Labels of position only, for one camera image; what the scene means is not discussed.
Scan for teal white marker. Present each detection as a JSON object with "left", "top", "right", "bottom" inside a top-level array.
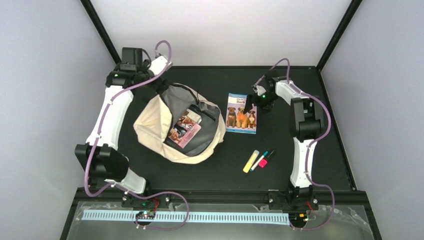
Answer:
[{"left": 249, "top": 151, "right": 269, "bottom": 172}]

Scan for small circuit board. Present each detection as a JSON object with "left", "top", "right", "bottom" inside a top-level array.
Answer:
[{"left": 135, "top": 210, "right": 156, "bottom": 221}]

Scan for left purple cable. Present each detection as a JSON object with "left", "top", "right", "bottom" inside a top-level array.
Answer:
[{"left": 83, "top": 40, "right": 190, "bottom": 232}]

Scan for coffee cover book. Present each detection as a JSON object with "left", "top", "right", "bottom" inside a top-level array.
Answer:
[{"left": 185, "top": 105, "right": 202, "bottom": 124}]

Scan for pink black highlighter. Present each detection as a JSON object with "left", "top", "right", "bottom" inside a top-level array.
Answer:
[{"left": 258, "top": 149, "right": 275, "bottom": 168}]

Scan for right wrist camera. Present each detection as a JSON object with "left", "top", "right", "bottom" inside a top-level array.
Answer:
[{"left": 252, "top": 85, "right": 267, "bottom": 96}]

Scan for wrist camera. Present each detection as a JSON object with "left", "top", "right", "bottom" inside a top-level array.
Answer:
[
  {"left": 252, "top": 85, "right": 267, "bottom": 96},
  {"left": 149, "top": 55, "right": 173, "bottom": 76}
]

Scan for blue dog book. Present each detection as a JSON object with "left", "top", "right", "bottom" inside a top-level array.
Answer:
[{"left": 225, "top": 93, "right": 257, "bottom": 135}]

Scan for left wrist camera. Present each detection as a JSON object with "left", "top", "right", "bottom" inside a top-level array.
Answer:
[{"left": 149, "top": 55, "right": 173, "bottom": 76}]

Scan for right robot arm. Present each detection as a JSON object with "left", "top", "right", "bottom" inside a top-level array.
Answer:
[{"left": 243, "top": 70, "right": 325, "bottom": 210}]

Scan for pink story book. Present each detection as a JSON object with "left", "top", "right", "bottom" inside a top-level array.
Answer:
[{"left": 168, "top": 111, "right": 201, "bottom": 148}]

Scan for purple cable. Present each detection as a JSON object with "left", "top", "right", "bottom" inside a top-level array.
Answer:
[
  {"left": 255, "top": 58, "right": 335, "bottom": 231},
  {"left": 83, "top": 40, "right": 190, "bottom": 232}
]

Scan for yellow highlighter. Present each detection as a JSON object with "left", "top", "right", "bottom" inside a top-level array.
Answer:
[{"left": 242, "top": 150, "right": 260, "bottom": 173}]

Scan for black frame rail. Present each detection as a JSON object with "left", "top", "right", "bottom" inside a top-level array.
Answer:
[{"left": 60, "top": 187, "right": 382, "bottom": 240}]

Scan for light blue slotted cable duct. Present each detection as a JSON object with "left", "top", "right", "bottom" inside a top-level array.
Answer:
[{"left": 80, "top": 209, "right": 290, "bottom": 226}]

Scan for beige canvas backpack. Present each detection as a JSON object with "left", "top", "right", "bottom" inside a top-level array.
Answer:
[{"left": 133, "top": 83, "right": 226, "bottom": 165}]

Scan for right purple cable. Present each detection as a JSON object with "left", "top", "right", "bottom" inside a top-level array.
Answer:
[{"left": 255, "top": 58, "right": 335, "bottom": 231}]

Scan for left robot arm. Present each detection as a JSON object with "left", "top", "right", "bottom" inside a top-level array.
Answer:
[{"left": 74, "top": 47, "right": 172, "bottom": 197}]

